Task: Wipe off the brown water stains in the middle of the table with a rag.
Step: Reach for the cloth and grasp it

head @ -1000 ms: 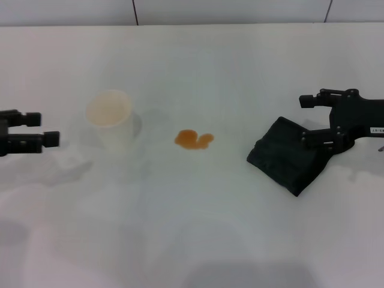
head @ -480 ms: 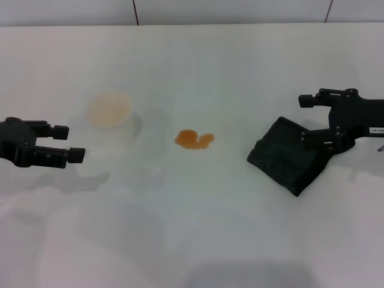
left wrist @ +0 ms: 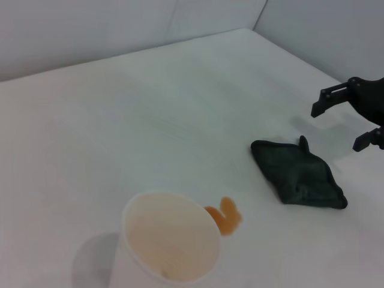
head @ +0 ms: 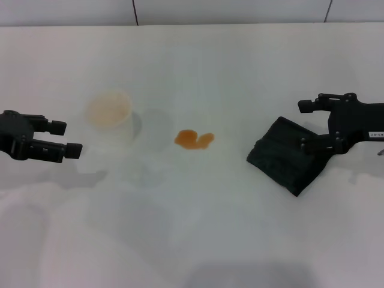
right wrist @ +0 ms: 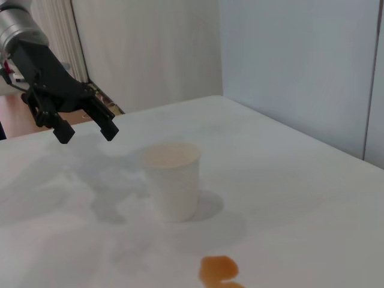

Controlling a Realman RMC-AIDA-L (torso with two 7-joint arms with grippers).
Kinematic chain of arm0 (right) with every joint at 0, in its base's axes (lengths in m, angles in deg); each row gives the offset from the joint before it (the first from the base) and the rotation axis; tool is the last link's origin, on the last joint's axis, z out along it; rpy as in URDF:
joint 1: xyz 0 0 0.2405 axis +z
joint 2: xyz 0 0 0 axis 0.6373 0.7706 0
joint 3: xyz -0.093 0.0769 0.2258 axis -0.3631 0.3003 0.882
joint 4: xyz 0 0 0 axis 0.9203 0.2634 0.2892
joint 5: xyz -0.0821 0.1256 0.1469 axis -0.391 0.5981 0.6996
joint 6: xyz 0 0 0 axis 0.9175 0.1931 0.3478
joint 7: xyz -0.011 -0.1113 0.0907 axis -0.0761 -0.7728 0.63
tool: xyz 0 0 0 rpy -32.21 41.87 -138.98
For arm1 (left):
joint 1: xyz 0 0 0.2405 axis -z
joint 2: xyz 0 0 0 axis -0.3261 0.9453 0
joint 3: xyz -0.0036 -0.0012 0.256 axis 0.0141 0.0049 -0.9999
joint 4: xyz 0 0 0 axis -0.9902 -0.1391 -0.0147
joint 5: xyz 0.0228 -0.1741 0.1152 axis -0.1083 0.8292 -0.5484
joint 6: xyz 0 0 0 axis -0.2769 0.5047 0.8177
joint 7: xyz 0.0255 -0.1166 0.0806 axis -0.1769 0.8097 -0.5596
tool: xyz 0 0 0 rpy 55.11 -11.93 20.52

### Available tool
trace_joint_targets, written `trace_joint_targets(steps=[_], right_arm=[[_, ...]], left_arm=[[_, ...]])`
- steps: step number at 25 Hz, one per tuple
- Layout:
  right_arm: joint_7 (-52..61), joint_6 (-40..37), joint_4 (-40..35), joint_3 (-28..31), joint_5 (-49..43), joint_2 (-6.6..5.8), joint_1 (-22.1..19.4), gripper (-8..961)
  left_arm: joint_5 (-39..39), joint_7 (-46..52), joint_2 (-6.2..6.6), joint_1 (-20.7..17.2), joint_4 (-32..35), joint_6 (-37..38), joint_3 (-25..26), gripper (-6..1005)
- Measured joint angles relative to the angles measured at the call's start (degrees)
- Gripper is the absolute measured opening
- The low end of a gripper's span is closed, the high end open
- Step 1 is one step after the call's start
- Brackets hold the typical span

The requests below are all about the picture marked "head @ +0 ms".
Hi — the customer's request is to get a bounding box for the white paper cup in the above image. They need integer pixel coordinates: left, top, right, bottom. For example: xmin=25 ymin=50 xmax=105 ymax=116
xmin=85 ymin=89 xmax=134 ymax=145

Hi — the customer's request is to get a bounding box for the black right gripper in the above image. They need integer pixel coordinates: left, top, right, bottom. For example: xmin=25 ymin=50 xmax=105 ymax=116
xmin=297 ymin=92 xmax=384 ymax=156

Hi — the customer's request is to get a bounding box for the dark blue rag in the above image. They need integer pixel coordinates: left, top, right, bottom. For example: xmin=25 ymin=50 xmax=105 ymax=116
xmin=245 ymin=116 xmax=328 ymax=198

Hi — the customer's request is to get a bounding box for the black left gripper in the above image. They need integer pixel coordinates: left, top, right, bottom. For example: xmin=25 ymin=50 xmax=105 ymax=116
xmin=0 ymin=109 xmax=83 ymax=164

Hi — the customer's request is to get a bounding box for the brown water stain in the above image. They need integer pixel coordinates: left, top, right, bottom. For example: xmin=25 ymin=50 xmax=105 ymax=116
xmin=174 ymin=129 xmax=215 ymax=151

